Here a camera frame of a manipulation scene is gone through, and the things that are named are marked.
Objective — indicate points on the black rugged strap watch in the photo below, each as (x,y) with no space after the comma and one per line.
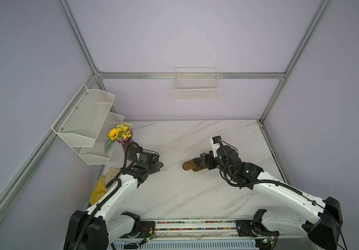
(198,163)

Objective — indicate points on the white two-tier mesh shelf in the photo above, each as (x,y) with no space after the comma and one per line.
(85,123)

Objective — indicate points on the purple glass vase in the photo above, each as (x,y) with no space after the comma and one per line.
(131,149)

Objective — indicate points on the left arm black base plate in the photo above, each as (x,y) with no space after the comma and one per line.
(143,230)

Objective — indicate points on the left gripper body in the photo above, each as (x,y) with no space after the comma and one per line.
(154,167)

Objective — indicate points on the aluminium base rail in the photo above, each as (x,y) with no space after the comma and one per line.
(208,234)

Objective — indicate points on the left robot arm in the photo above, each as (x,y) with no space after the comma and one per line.
(95,228)

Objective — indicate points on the yellow sunflower bouquet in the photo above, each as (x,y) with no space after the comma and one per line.
(120,134)

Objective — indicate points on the wooden watch stand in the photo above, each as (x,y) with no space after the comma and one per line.
(189,165)

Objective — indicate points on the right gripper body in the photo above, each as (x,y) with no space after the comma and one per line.
(213,162)

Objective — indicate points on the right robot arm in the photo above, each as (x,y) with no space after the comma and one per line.
(317,218)

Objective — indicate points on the white wire wall basket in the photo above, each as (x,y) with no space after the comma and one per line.
(196,84)

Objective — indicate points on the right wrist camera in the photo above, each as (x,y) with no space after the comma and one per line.
(215,143)

